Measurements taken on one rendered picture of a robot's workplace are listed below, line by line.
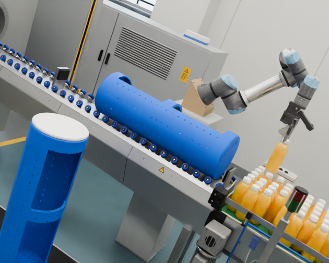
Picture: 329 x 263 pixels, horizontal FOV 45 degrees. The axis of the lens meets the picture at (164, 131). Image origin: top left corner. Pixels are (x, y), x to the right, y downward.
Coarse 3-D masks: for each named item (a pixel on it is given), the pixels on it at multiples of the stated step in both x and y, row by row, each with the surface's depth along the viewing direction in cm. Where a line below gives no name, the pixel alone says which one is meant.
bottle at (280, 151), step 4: (280, 144) 210; (284, 144) 210; (276, 148) 211; (280, 148) 210; (284, 148) 209; (272, 152) 214; (276, 152) 211; (280, 152) 210; (284, 152) 210; (272, 156) 213; (276, 156) 211; (280, 156) 210; (284, 156) 211; (268, 160) 215; (272, 160) 212; (276, 160) 211; (280, 160) 211; (268, 164) 214; (272, 164) 212; (276, 164) 212; (280, 164) 213; (268, 168) 214; (272, 168) 213; (276, 168) 213; (276, 172) 215
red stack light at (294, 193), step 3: (294, 189) 168; (291, 192) 170; (294, 192) 168; (297, 192) 167; (291, 195) 169; (294, 195) 168; (297, 195) 167; (300, 195) 166; (303, 195) 166; (306, 195) 167; (294, 198) 168; (297, 198) 167; (300, 198) 167; (303, 198) 167; (306, 198) 168; (297, 201) 167; (300, 201) 167; (303, 201) 168
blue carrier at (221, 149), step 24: (96, 96) 242; (120, 96) 235; (144, 96) 232; (120, 120) 239; (144, 120) 228; (168, 120) 222; (192, 120) 221; (168, 144) 223; (192, 144) 215; (216, 144) 211; (216, 168) 211
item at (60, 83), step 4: (56, 68) 267; (60, 68) 267; (64, 68) 270; (68, 68) 274; (56, 72) 267; (60, 72) 266; (64, 72) 269; (68, 72) 273; (56, 76) 268; (60, 76) 268; (64, 76) 271; (56, 80) 269; (60, 80) 272; (64, 80) 276; (52, 84) 270; (56, 84) 271; (60, 84) 274; (64, 84) 278; (60, 88) 276
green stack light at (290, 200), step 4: (288, 200) 170; (292, 200) 168; (288, 204) 170; (292, 204) 168; (296, 204) 167; (300, 204) 167; (288, 208) 169; (292, 208) 168; (296, 208) 168; (300, 208) 169; (296, 212) 169
